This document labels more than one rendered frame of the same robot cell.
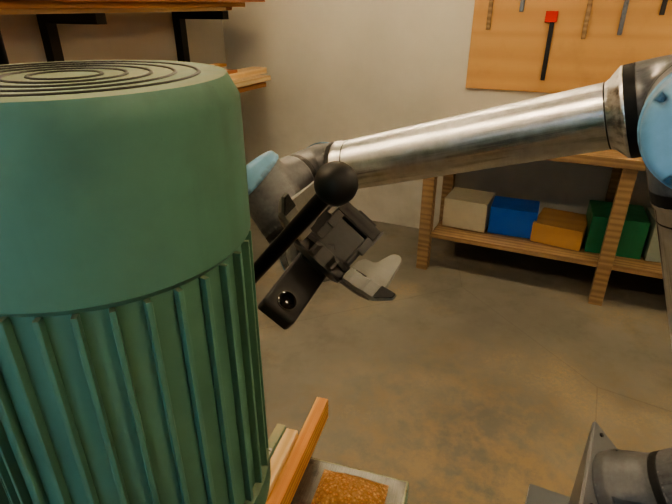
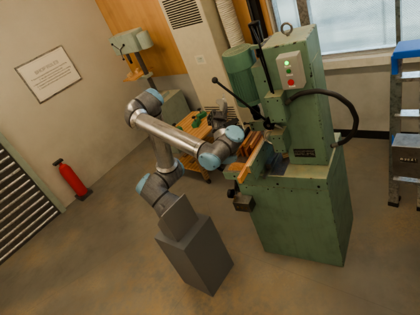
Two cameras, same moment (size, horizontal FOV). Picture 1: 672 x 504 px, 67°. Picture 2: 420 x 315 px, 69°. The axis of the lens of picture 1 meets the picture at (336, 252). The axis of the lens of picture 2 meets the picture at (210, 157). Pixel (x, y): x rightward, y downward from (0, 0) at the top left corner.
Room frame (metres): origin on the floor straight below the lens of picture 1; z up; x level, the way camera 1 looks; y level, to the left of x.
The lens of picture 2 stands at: (1.92, 0.49, 1.96)
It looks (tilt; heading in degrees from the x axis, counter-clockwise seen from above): 31 degrees down; 204
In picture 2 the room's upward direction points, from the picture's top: 24 degrees counter-clockwise
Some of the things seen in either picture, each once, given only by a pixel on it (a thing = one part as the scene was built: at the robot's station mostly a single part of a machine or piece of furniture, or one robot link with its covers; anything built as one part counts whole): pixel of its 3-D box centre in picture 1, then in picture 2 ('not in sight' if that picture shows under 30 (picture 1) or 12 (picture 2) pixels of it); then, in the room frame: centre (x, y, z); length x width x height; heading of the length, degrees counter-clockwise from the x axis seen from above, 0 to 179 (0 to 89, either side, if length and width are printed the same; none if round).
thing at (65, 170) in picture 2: not in sight; (72, 178); (-0.64, -2.59, 0.30); 0.19 x 0.18 x 0.60; 65
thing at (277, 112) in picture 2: not in sight; (277, 106); (0.48, 0.30, 1.23); 0.09 x 0.08 x 0.15; 73
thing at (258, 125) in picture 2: not in sight; (262, 124); (0.28, 0.16, 1.03); 0.14 x 0.07 x 0.09; 73
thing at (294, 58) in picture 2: not in sight; (291, 70); (0.50, 0.40, 1.40); 0.10 x 0.06 x 0.16; 73
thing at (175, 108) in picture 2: not in sight; (156, 92); (-1.50, -1.39, 0.79); 0.62 x 0.48 x 1.58; 65
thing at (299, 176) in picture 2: not in sight; (287, 159); (0.31, 0.26, 0.76); 0.57 x 0.45 x 0.09; 73
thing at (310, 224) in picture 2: not in sight; (299, 202); (0.31, 0.26, 0.36); 0.58 x 0.45 x 0.71; 73
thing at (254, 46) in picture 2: not in sight; (259, 39); (0.31, 0.27, 1.54); 0.08 x 0.08 x 0.17; 73
